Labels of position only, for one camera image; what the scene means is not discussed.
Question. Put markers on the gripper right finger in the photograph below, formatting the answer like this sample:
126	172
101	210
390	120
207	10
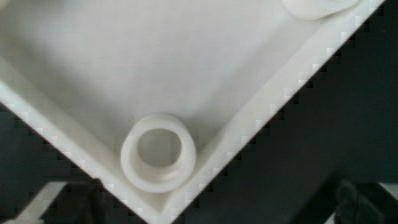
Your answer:
367	204

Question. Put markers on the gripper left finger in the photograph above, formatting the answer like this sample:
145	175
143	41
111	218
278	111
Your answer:
30	216

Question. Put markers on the white square tabletop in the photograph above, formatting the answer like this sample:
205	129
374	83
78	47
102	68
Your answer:
202	60

